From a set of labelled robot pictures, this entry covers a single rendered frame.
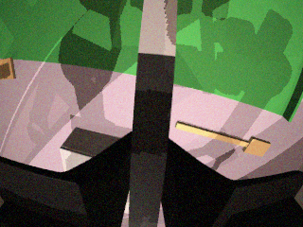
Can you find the green putting mat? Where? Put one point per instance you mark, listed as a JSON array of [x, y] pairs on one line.
[[247, 50]]

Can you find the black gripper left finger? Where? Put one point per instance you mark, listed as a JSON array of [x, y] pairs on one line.
[[93, 194]]

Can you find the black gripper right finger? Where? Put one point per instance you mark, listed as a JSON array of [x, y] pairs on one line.
[[195, 195]]

